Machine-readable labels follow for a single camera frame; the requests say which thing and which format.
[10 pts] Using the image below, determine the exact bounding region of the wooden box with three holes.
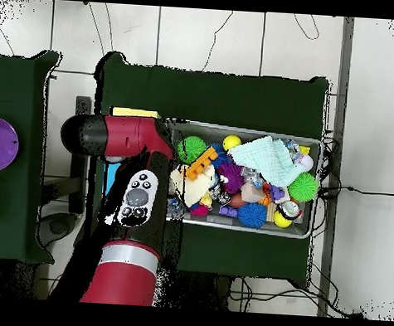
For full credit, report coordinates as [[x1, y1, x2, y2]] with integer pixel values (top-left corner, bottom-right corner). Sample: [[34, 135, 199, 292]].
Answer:
[[102, 105, 162, 200]]

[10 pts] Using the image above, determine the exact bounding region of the shallow mesh bin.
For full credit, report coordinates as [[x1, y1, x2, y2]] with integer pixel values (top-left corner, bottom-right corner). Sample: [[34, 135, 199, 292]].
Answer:
[[160, 117, 323, 240]]

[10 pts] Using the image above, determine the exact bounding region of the orange plastic block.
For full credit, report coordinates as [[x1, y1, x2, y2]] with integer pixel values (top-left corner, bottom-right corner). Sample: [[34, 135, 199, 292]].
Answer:
[[183, 144, 220, 182]]

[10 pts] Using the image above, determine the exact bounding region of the green spiky rubber ball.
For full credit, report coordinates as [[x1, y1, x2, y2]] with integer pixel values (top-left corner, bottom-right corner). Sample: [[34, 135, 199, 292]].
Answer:
[[175, 134, 208, 166], [286, 170, 320, 203]]

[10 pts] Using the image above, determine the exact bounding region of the cream knitted cloth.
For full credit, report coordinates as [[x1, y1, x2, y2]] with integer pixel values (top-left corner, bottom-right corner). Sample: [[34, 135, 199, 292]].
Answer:
[[167, 163, 216, 210]]

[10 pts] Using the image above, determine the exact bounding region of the blue furry toy with eyes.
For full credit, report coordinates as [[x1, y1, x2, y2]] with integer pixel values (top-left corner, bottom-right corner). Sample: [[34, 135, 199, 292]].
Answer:
[[209, 143, 234, 171]]

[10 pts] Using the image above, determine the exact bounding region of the purple spiky rubber ball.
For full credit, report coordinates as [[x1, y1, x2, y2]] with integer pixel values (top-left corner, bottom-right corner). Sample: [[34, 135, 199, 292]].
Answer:
[[215, 161, 246, 196]]

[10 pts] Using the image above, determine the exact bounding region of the smooth yellow ball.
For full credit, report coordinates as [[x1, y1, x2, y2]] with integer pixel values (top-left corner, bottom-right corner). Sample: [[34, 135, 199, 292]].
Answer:
[[222, 134, 244, 153]]

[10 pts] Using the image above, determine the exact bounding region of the mint green cloth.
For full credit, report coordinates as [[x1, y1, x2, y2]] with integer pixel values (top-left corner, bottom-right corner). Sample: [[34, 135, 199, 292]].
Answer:
[[225, 133, 308, 189]]

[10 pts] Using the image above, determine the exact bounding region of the blue spiky rubber ball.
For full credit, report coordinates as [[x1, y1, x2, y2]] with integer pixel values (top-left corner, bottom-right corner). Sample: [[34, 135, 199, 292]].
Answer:
[[236, 202, 270, 230]]

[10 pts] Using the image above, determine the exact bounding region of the dark green table cloth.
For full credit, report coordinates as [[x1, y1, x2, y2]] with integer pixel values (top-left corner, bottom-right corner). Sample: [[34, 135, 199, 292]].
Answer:
[[0, 47, 68, 265], [81, 50, 332, 291]]

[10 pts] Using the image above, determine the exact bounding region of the crushed silver drink can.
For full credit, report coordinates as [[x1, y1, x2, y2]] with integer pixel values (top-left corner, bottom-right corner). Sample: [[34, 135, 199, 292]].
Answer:
[[274, 199, 303, 222]]

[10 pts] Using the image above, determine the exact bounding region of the purple plastic plate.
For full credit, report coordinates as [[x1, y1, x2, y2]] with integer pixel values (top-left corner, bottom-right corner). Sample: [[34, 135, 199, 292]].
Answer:
[[0, 116, 22, 173]]

